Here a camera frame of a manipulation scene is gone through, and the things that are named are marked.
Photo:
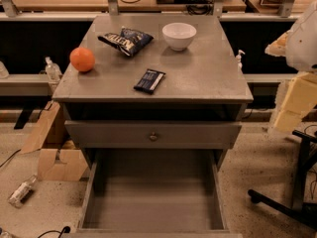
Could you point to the grey wooden drawer cabinet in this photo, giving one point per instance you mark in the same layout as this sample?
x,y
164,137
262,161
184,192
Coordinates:
x,y
201,84

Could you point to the white ceramic bowl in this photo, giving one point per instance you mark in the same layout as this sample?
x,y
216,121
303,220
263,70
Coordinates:
x,y
178,36

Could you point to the white pump bottle right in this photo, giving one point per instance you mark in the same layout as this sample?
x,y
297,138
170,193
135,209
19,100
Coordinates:
x,y
239,58

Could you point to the grey open bottom drawer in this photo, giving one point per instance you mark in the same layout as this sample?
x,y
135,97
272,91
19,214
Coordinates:
x,y
153,194

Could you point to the wooden workbench background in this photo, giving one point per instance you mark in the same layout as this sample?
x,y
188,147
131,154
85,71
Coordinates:
x,y
96,6

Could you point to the clear sanitizer bottle left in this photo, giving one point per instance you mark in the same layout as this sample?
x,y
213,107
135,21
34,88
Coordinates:
x,y
52,70

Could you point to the blue chip bag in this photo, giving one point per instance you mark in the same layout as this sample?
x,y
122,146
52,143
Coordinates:
x,y
129,41

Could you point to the dark blue snack packet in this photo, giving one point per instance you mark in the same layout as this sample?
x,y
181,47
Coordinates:
x,y
149,81

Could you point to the orange fruit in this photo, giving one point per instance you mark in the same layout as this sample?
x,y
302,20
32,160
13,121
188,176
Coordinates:
x,y
82,59

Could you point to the clear plastic bottle on floor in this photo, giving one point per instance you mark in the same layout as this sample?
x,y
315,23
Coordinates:
x,y
19,194

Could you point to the brown cardboard box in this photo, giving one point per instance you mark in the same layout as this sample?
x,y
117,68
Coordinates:
x,y
59,159

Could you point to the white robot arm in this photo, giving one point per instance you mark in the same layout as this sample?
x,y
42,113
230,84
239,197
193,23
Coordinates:
x,y
296,98

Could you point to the brass drawer knob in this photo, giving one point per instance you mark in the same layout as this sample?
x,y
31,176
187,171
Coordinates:
x,y
153,136

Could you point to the grey middle drawer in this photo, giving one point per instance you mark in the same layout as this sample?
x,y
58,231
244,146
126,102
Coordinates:
x,y
171,135

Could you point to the black chair base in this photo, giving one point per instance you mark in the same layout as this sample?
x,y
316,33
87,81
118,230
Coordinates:
x,y
303,212

